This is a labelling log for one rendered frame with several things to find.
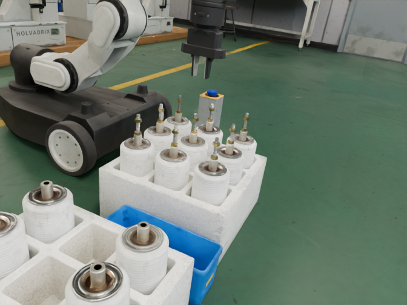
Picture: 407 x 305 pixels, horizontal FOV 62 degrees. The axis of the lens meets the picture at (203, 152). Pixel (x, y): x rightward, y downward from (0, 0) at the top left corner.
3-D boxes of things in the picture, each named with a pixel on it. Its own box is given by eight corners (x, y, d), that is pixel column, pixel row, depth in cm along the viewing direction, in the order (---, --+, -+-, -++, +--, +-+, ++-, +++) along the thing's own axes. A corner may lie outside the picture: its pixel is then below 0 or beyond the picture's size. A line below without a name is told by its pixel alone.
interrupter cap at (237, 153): (246, 157, 97) (247, 154, 97) (226, 161, 93) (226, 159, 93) (231, 146, 102) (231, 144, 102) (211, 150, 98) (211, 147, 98)
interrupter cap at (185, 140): (206, 138, 105) (206, 137, 105) (204, 149, 98) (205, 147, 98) (181, 135, 105) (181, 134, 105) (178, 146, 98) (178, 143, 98)
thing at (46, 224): (21, 265, 75) (10, 198, 67) (56, 241, 83) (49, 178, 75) (53, 283, 72) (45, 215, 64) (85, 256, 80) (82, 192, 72)
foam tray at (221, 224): (99, 219, 103) (98, 167, 95) (165, 168, 135) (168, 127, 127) (215, 270, 90) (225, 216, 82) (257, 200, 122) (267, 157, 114)
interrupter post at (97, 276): (86, 284, 51) (85, 268, 50) (97, 274, 53) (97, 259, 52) (99, 291, 50) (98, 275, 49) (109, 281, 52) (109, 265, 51)
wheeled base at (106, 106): (-29, 126, 143) (-45, 46, 129) (65, 99, 186) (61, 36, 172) (88, 172, 122) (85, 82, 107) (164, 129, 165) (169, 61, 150)
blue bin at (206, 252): (97, 260, 88) (96, 224, 83) (124, 236, 97) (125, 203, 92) (198, 313, 78) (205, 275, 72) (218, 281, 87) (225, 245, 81)
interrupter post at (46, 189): (39, 197, 69) (37, 183, 67) (48, 192, 71) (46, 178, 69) (47, 201, 68) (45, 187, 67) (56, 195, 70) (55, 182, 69)
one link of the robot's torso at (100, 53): (37, 72, 138) (99, -10, 111) (74, 66, 154) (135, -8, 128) (60, 104, 138) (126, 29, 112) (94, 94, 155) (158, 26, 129)
